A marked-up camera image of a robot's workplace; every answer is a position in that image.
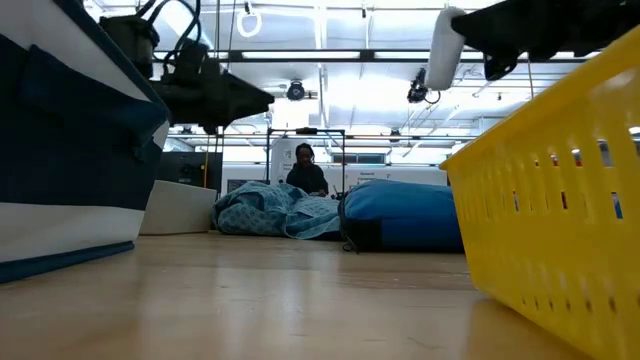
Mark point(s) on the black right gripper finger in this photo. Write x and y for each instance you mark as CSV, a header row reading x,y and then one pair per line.
x,y
495,27
500,65

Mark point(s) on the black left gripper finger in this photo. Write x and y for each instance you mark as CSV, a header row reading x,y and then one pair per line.
x,y
245,110
245,92

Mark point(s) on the navy white fabric bin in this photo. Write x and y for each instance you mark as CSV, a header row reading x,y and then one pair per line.
x,y
65,165

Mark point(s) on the blue zip pouch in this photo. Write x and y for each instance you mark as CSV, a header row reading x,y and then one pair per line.
x,y
400,215

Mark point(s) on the yellow slotted plastic basket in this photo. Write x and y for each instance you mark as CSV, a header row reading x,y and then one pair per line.
x,y
550,240

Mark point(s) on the white plastic bin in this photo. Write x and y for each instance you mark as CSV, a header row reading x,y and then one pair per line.
x,y
180,210

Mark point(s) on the white pillar with sign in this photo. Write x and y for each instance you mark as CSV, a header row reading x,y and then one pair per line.
x,y
280,160

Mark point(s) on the black cabinet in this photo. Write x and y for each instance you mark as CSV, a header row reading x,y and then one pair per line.
x,y
190,170

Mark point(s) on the black overhead crossbar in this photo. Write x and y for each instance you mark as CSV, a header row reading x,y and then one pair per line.
x,y
325,55

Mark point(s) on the person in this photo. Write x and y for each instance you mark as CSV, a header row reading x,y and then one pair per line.
x,y
306,177

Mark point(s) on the blue patterned hospital gown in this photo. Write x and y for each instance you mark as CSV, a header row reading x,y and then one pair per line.
x,y
270,210

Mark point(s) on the round black overhead camera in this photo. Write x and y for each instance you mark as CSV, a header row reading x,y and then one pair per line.
x,y
295,91

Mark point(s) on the black metal frame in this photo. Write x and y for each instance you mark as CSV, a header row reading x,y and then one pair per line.
x,y
305,131

